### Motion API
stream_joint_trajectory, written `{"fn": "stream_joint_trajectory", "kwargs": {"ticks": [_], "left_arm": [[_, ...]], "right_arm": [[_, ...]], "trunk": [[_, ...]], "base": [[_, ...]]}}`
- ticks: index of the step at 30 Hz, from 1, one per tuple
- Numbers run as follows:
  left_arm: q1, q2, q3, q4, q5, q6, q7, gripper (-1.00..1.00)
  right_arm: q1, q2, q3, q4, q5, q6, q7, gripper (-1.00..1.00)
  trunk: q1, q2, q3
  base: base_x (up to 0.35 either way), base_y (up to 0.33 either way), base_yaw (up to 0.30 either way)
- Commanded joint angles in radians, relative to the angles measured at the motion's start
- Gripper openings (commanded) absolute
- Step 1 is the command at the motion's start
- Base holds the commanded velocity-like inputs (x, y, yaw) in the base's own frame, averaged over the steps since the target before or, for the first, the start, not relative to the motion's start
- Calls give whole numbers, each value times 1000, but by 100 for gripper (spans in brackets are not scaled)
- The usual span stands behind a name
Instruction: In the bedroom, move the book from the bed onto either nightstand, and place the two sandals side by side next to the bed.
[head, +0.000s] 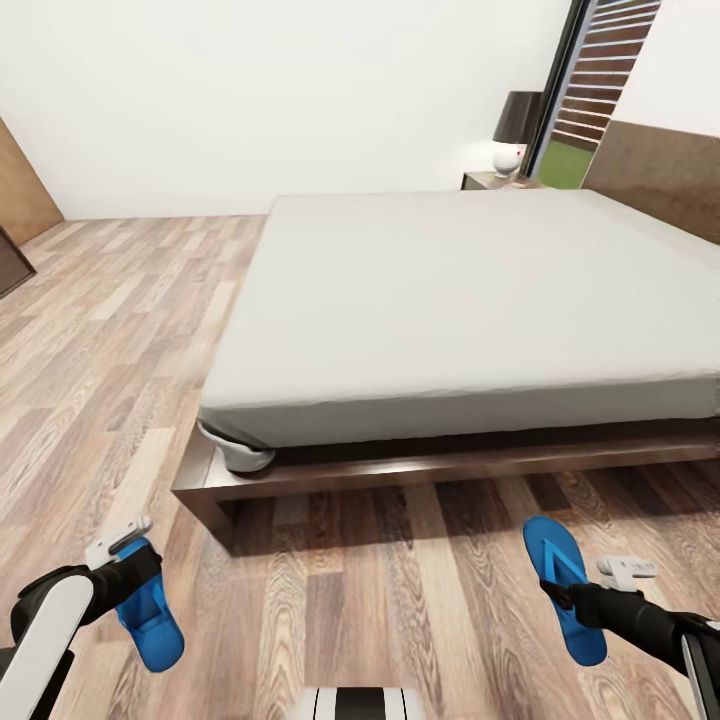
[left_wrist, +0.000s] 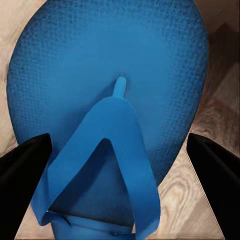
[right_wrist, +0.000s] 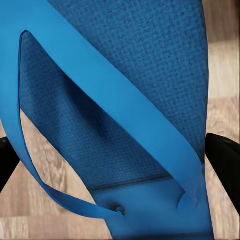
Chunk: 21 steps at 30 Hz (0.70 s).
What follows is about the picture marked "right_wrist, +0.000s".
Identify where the sandal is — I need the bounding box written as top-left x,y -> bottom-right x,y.
0,0 -> 215,240

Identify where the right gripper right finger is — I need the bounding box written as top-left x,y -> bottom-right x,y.
205,133 -> 240,216

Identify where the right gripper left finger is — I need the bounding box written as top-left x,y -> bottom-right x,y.
0,136 -> 20,193

